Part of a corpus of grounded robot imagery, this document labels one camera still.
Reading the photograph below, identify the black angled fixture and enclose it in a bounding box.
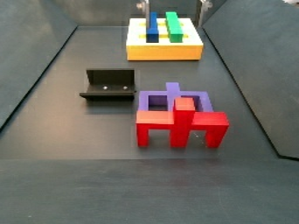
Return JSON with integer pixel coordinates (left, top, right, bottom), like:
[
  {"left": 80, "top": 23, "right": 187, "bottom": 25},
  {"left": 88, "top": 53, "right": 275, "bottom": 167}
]
[{"left": 79, "top": 68, "right": 136, "bottom": 100}]

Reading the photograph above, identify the blue rectangular bar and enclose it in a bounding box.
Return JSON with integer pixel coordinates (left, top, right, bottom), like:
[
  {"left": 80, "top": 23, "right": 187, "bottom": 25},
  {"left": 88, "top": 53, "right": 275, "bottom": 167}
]
[{"left": 145, "top": 12, "right": 159, "bottom": 43}]

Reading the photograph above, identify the red comb-shaped block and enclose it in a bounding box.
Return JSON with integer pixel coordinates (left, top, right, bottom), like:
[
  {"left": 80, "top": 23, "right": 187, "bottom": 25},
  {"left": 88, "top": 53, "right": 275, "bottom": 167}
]
[{"left": 135, "top": 97, "right": 229, "bottom": 148}]

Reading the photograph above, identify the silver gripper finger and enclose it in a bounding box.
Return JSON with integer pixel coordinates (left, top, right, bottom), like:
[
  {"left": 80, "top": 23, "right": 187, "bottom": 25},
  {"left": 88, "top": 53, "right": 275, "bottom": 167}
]
[
  {"left": 199, "top": 0, "right": 212, "bottom": 26},
  {"left": 136, "top": 0, "right": 149, "bottom": 19}
]

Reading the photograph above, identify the green rectangular bar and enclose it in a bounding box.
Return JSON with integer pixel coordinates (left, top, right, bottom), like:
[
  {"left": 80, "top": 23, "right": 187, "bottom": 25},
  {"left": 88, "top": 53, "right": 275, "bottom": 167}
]
[{"left": 165, "top": 11, "right": 183, "bottom": 43}]

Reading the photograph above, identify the purple comb-shaped block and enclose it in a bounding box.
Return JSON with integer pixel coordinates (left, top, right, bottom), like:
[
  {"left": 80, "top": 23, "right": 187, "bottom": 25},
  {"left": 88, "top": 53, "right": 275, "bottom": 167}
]
[{"left": 137, "top": 82, "right": 213, "bottom": 112}]

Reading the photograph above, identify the yellow slotted board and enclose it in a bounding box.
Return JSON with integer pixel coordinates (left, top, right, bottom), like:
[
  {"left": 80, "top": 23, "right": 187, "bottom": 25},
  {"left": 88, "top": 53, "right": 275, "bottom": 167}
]
[{"left": 125, "top": 18, "right": 203, "bottom": 61}]

